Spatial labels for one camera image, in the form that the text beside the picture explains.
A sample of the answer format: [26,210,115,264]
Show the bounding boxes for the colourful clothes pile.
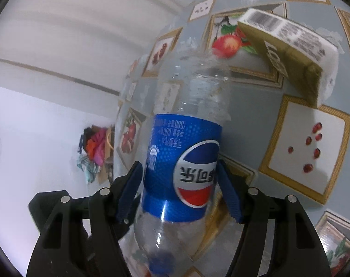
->
[77,125,114,185]

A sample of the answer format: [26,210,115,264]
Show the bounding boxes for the gold white carton box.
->
[238,8,339,107]

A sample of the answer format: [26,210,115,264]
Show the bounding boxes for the pomegranate pattern tablecloth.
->
[112,0,350,277]

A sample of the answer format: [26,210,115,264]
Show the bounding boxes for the Pepsi plastic bottle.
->
[134,49,230,276]

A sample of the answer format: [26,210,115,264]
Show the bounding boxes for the white curtain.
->
[0,0,199,118]

